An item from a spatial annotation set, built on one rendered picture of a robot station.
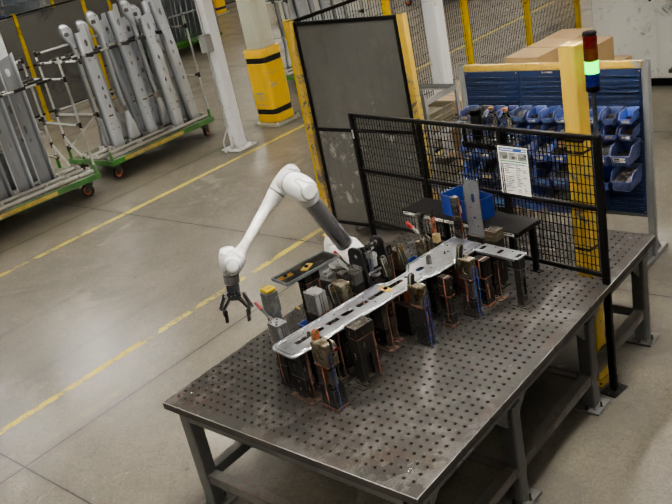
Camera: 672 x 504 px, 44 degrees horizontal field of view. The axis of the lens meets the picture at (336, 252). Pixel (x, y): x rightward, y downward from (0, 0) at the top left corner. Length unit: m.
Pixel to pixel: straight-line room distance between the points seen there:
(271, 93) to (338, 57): 5.13
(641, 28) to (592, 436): 6.97
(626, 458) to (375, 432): 1.45
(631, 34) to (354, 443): 8.06
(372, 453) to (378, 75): 3.78
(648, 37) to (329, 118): 4.92
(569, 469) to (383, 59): 3.54
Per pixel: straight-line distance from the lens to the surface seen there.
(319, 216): 4.56
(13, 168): 10.89
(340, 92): 7.06
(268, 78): 11.99
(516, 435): 4.13
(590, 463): 4.61
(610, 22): 11.04
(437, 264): 4.49
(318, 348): 3.83
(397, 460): 3.62
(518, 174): 4.79
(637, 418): 4.91
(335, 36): 6.93
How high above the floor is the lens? 2.93
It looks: 23 degrees down
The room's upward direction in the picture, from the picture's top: 12 degrees counter-clockwise
